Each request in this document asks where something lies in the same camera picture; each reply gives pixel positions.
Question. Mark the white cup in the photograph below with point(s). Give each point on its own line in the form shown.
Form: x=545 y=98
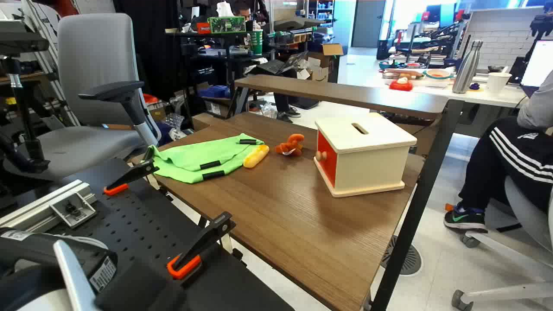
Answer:
x=499 y=84

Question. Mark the green box on shelf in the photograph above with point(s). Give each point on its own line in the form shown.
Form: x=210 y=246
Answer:
x=227 y=25

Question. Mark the black tripod stand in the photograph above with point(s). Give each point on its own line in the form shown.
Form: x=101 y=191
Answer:
x=24 y=105

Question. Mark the white desk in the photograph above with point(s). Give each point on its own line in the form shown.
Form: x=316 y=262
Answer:
x=461 y=96

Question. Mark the yellow toy bread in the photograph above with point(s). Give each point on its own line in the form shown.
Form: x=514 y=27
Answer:
x=257 y=157

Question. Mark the aluminium extrusion rail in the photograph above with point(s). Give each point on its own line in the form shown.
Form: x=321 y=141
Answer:
x=41 y=205

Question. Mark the steel water bottle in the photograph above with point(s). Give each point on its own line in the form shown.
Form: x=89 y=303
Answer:
x=466 y=67

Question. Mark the wooden box with red drawer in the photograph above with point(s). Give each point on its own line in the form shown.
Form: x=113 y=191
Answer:
x=369 y=167

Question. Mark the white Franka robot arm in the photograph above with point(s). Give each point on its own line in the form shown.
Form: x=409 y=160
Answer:
x=72 y=278

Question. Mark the grey office chair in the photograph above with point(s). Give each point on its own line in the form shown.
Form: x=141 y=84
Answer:
x=96 y=53

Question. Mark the green bottle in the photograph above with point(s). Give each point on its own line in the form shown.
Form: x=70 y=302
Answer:
x=257 y=44

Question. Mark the brown wooden side table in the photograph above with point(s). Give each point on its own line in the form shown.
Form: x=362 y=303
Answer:
x=347 y=96

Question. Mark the seated person in striped trousers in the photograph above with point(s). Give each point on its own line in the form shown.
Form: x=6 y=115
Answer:
x=520 y=157

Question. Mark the black perforated mounting board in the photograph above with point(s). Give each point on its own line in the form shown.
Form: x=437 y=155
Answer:
x=150 y=231

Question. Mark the cardboard box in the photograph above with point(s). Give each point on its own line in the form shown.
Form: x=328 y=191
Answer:
x=333 y=49

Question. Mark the open laptop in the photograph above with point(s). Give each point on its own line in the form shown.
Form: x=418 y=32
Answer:
x=539 y=63

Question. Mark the green cloth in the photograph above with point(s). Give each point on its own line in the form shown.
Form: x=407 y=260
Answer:
x=191 y=158

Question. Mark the small red object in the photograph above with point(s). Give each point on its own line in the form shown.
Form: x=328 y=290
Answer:
x=402 y=86

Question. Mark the white swivel chair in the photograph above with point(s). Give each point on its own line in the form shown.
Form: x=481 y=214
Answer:
x=530 y=219

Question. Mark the orange toy croissant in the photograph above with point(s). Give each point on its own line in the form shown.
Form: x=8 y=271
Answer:
x=291 y=146

